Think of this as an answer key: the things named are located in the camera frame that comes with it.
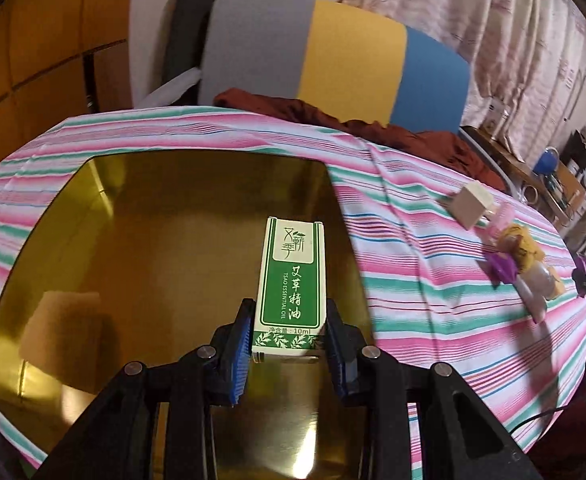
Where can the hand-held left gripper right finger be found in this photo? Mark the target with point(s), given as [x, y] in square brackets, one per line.
[340, 360]

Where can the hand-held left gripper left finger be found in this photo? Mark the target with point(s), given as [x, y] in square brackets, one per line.
[235, 360]

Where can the green white essential oil box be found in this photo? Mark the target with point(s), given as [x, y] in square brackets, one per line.
[288, 285]

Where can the purple plastic toy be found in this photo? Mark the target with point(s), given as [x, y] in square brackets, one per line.
[500, 267]

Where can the pink green striped cloth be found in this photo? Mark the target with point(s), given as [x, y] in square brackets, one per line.
[423, 285]

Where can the white tape roll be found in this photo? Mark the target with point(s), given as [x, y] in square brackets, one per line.
[529, 192]

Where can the pink small item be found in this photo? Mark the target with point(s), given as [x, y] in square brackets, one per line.
[500, 217]

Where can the blue cup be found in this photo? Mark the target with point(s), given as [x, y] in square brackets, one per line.
[544, 160]

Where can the black box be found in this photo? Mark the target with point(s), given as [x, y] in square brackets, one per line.
[580, 147]

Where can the beige cardboard box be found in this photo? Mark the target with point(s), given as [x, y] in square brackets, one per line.
[473, 205]

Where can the wooden desk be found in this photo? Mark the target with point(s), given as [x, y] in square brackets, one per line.
[513, 160]

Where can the white carton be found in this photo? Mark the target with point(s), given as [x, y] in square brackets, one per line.
[497, 116]

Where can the dark red cloth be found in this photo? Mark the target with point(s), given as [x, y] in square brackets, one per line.
[423, 145]

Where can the white cloth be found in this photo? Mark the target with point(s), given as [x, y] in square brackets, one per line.
[173, 87]

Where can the pale patterned curtain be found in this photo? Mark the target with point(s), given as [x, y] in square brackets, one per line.
[498, 20]

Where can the grey yellow blue headboard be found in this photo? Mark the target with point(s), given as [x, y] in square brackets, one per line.
[353, 60]

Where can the black rolled mat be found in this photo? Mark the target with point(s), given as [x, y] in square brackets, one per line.
[188, 35]

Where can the orange wooden cabinet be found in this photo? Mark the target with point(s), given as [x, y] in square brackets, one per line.
[38, 35]

